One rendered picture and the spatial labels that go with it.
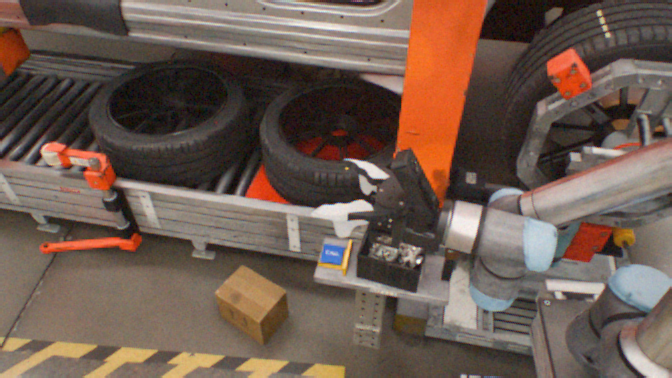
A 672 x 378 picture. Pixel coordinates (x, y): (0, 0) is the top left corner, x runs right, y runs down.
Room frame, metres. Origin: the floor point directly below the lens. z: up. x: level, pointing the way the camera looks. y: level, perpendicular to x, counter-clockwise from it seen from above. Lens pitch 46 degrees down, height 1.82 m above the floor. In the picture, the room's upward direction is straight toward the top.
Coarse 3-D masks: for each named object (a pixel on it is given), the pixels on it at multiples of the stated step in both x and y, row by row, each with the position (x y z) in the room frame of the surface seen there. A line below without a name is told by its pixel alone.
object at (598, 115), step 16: (624, 96) 1.18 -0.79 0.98; (592, 112) 1.20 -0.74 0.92; (608, 112) 1.21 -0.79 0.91; (624, 112) 1.18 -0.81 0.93; (560, 128) 1.21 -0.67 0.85; (576, 128) 1.20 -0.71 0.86; (592, 128) 1.20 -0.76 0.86; (544, 144) 1.34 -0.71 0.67; (576, 144) 1.20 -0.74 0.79; (592, 144) 1.18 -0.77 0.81; (544, 160) 1.21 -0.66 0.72; (560, 160) 1.30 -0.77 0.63; (560, 176) 1.22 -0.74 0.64
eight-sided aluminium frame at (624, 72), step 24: (600, 72) 1.14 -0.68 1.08; (624, 72) 1.09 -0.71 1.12; (648, 72) 1.09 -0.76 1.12; (552, 96) 1.17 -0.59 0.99; (576, 96) 1.11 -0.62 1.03; (600, 96) 1.10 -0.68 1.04; (552, 120) 1.11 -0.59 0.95; (528, 144) 1.12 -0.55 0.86; (528, 168) 1.12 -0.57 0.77; (600, 216) 1.07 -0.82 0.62; (624, 216) 1.06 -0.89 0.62; (648, 216) 1.04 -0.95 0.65
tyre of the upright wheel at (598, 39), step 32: (608, 0) 1.39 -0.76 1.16; (640, 0) 1.35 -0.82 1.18; (544, 32) 1.40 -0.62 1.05; (576, 32) 1.29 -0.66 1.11; (608, 32) 1.23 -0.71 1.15; (640, 32) 1.19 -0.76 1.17; (544, 64) 1.25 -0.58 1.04; (512, 96) 1.28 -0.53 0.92; (544, 96) 1.20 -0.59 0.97; (512, 128) 1.21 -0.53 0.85; (512, 160) 1.21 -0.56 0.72
